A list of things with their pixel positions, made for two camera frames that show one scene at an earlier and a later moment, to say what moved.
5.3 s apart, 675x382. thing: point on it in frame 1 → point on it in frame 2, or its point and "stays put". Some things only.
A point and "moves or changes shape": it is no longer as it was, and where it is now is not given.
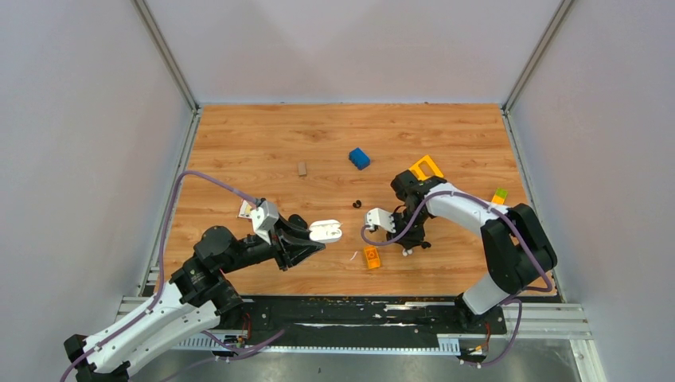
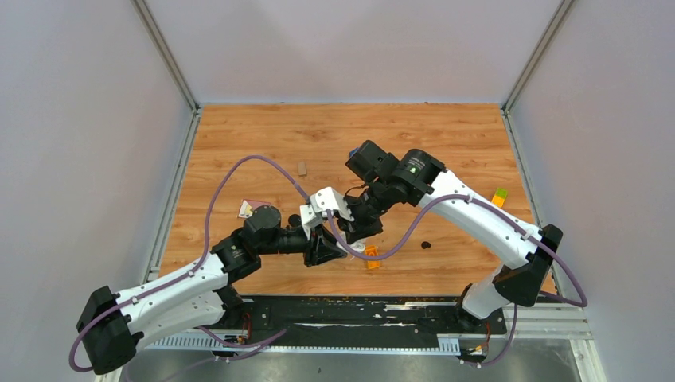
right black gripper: (408, 241) → (359, 228)
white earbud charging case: (325, 231) moves or changes shape
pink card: (245, 209) stays put
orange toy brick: (372, 257) stays put
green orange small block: (499, 196) stays put
